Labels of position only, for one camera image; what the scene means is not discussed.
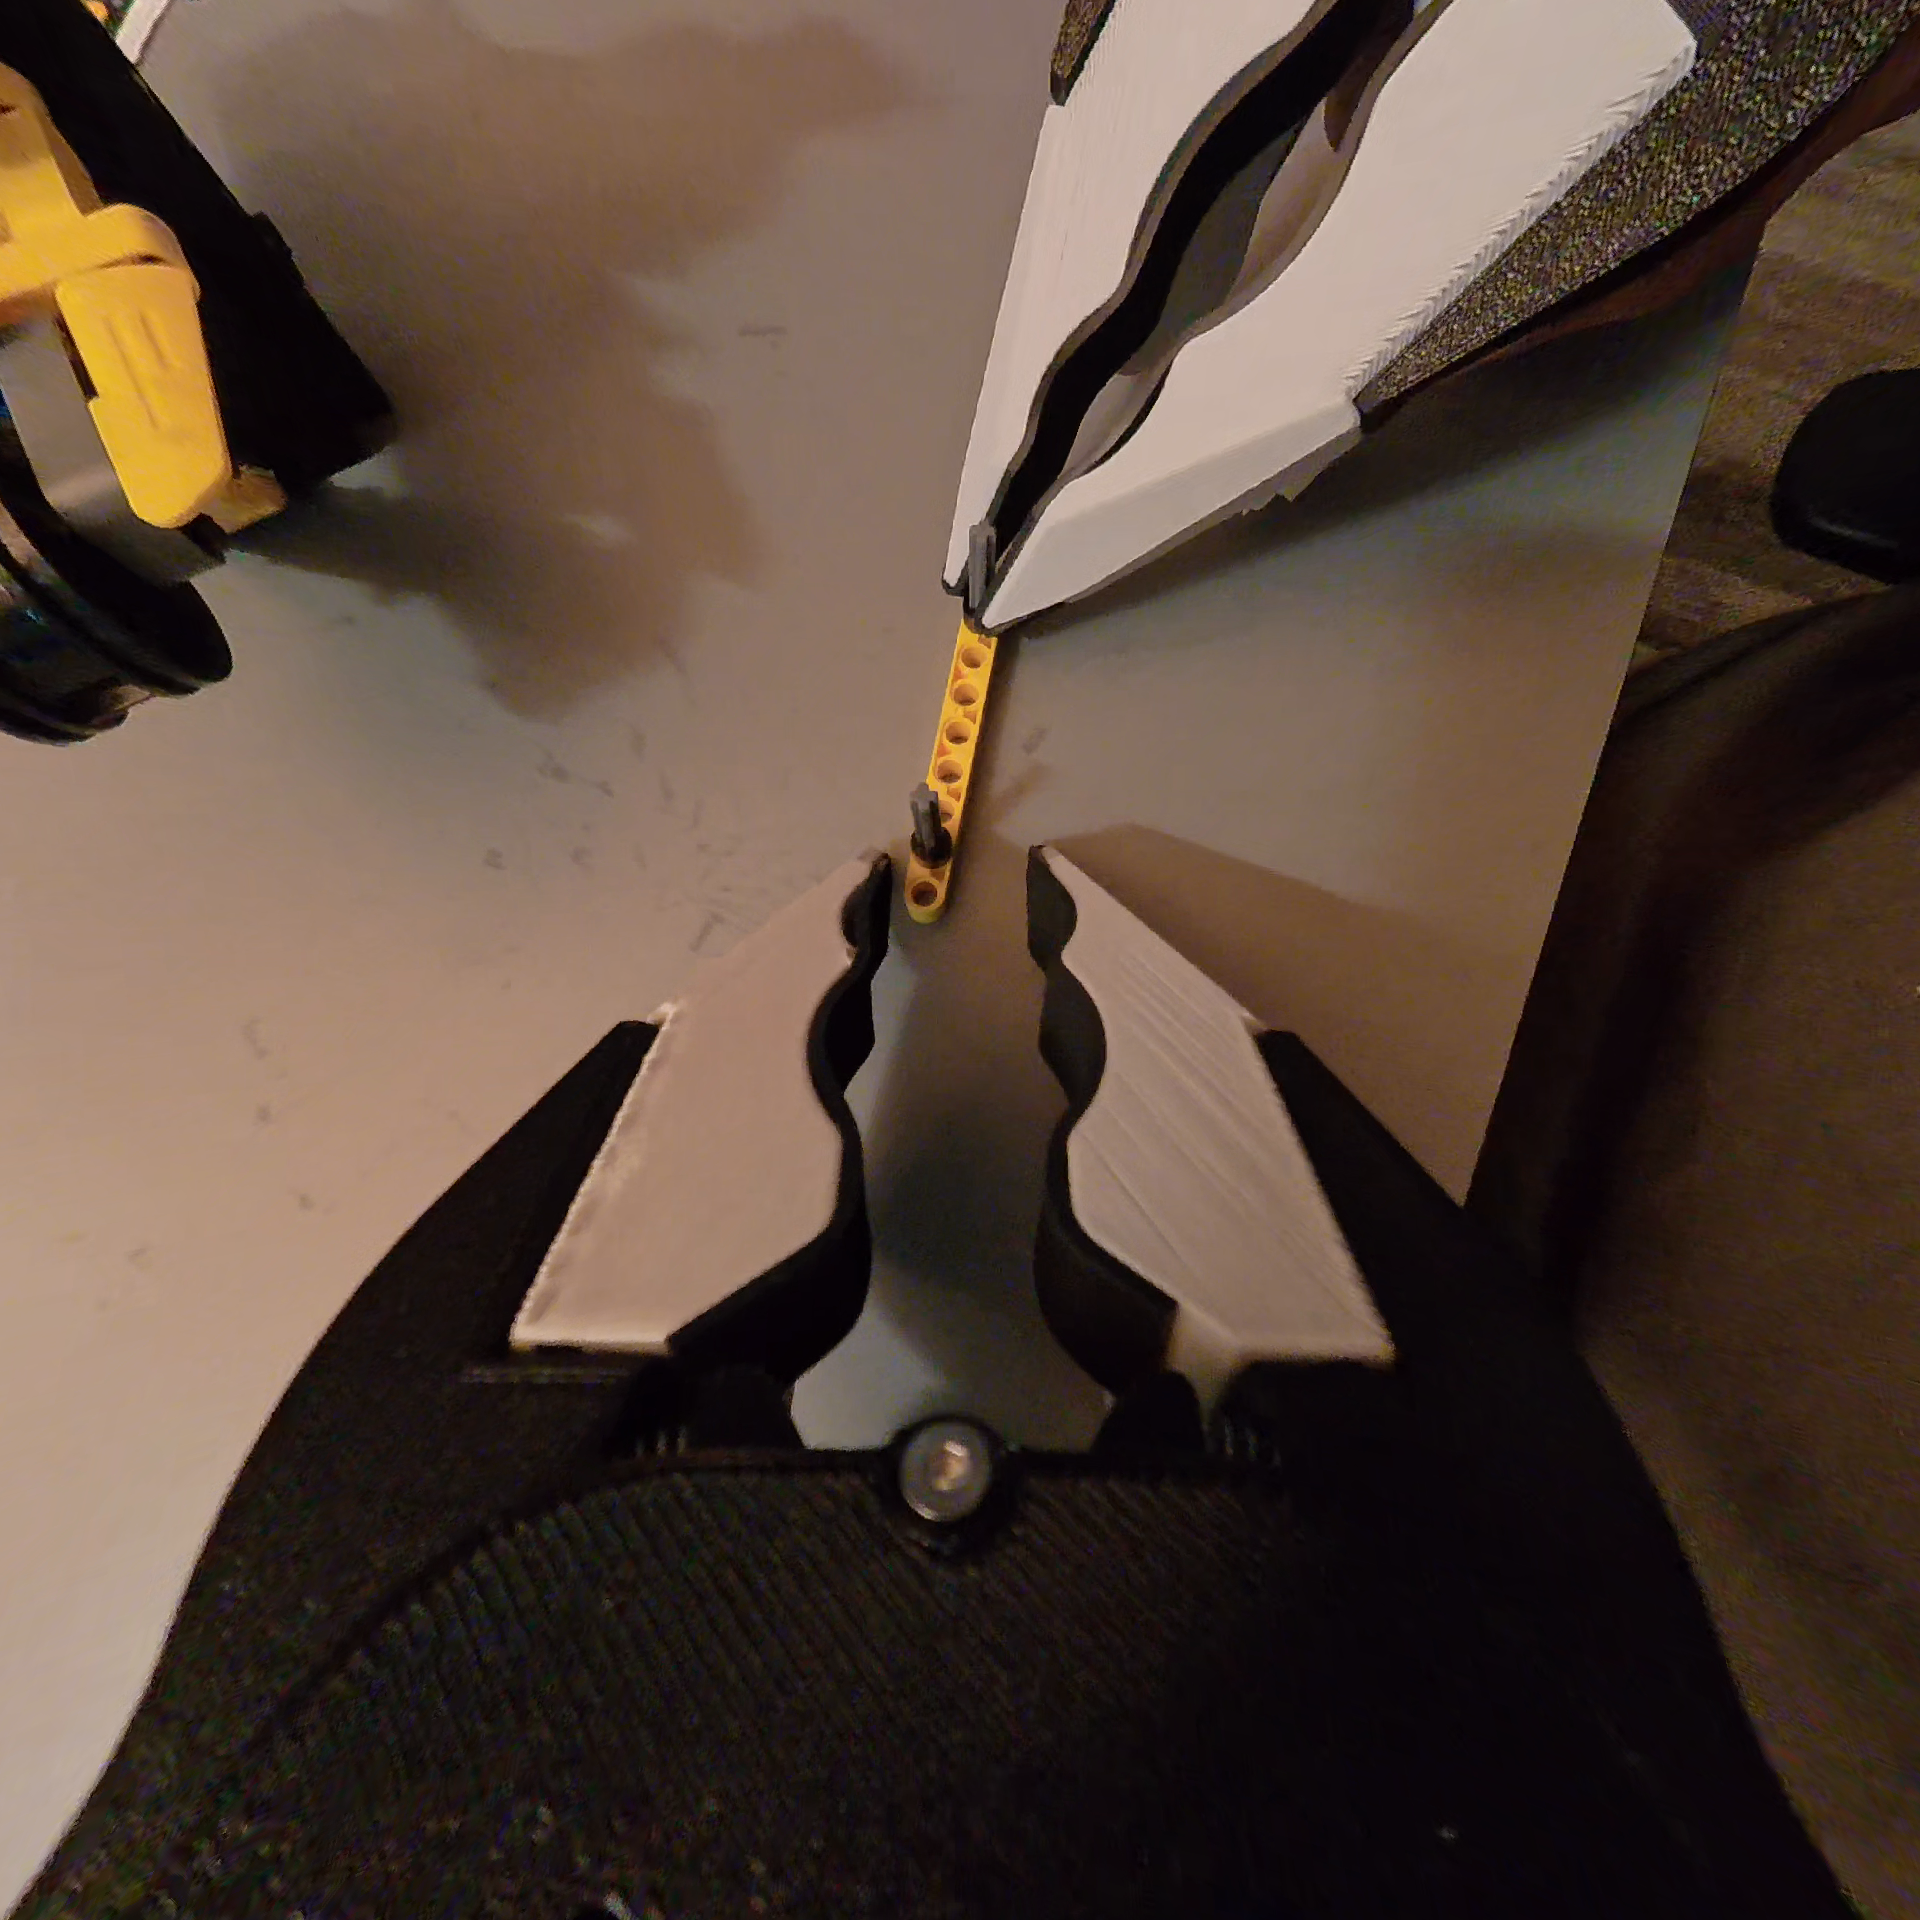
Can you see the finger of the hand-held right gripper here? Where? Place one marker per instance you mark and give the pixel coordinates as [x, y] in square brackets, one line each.
[1424, 254]
[1109, 181]

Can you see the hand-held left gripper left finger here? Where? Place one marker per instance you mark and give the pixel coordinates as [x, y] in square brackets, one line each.
[692, 1184]

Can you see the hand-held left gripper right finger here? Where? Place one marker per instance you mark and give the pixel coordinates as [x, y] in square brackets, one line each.
[1215, 1184]

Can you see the dark grey toy axle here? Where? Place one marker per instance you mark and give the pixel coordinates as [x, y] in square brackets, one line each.
[980, 563]
[927, 825]

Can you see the yellow perforated toy beam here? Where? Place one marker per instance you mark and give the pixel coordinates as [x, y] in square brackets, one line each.
[961, 720]

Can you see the black chair armrest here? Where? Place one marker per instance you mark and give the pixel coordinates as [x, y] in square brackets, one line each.
[1853, 480]

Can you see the yellow and black toy vehicle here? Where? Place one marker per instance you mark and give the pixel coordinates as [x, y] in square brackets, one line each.
[143, 376]

